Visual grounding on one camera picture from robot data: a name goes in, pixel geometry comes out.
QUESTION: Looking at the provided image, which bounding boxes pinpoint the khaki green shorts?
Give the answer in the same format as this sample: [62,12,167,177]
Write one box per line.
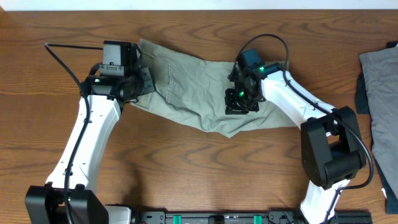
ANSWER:
[133,39,295,138]

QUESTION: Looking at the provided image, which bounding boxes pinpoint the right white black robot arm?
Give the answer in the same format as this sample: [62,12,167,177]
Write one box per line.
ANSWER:
[225,49,371,223]

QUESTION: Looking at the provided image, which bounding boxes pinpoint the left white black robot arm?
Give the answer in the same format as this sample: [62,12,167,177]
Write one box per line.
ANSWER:
[25,40,156,223]

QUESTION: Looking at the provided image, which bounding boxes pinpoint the dark folded cloth pile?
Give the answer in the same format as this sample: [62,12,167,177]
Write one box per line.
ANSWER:
[355,41,397,215]

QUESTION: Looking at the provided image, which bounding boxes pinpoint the grey folded garment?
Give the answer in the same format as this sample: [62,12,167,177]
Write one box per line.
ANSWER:
[359,47,397,195]

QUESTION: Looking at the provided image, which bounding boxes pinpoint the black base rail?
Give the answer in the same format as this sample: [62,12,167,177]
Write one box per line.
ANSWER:
[132,210,373,224]

